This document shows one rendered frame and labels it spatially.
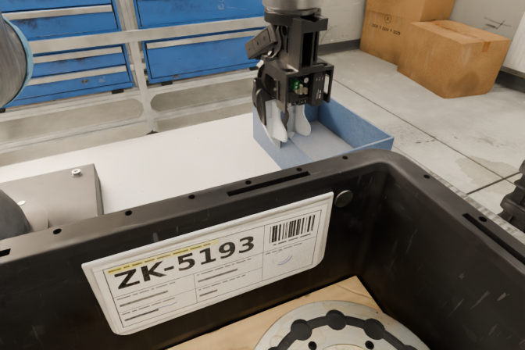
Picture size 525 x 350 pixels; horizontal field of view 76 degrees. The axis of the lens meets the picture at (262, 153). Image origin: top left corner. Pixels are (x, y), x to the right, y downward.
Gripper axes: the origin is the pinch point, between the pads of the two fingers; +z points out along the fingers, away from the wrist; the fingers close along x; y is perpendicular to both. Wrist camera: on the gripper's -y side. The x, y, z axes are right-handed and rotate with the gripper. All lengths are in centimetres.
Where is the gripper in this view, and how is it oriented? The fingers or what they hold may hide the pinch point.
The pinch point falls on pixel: (280, 137)
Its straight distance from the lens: 54.2
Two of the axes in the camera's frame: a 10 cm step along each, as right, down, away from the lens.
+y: 4.5, 5.0, -7.4
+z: 0.0, 8.3, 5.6
